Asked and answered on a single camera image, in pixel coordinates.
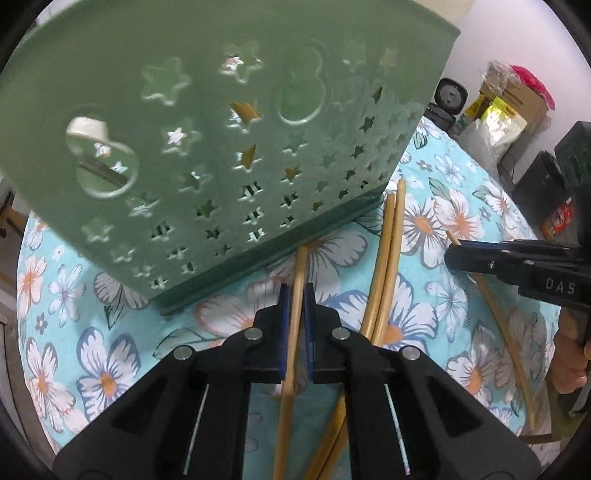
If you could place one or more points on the black trash bin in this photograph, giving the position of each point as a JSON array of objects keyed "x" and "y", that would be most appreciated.
[{"x": 541, "y": 190}]

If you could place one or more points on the green perforated utensil holder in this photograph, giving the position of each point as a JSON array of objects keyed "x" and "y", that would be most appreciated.
[{"x": 237, "y": 130}]

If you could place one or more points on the cardboard box with bags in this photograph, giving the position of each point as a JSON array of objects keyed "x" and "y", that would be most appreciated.
[{"x": 520, "y": 89}]

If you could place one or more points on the floral turquoise tablecloth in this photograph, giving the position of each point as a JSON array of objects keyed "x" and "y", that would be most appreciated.
[{"x": 85, "y": 338}]

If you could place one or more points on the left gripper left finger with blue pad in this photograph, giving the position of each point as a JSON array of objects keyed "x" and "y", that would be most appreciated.
[{"x": 284, "y": 307}]

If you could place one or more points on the yellow green bag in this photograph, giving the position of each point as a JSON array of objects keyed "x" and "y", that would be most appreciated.
[{"x": 488, "y": 138}]

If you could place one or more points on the bamboo chopstick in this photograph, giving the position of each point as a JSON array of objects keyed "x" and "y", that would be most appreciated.
[
  {"x": 387, "y": 297},
  {"x": 335, "y": 432},
  {"x": 288, "y": 388},
  {"x": 503, "y": 332}
]

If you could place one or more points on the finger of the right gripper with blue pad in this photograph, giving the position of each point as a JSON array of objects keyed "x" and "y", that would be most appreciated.
[{"x": 512, "y": 258}]

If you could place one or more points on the black rice cooker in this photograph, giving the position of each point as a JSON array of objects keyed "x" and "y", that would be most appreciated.
[{"x": 450, "y": 97}]

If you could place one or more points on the white ceramic soup spoon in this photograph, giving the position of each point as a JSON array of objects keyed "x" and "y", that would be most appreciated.
[{"x": 88, "y": 128}]

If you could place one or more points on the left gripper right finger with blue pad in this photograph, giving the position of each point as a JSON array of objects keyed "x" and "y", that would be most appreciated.
[{"x": 309, "y": 319}]

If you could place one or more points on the person right hand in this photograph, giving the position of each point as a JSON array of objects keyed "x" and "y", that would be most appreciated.
[{"x": 569, "y": 364}]

